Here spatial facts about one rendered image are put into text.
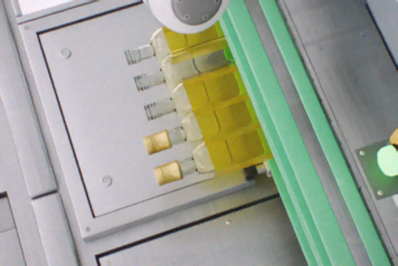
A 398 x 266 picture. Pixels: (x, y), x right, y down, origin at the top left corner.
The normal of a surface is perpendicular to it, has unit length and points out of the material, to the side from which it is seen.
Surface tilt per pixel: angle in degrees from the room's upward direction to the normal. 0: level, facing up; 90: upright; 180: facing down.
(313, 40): 90
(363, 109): 90
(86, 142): 90
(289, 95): 90
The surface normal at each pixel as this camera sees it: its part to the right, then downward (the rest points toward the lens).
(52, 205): 0.00, -0.35
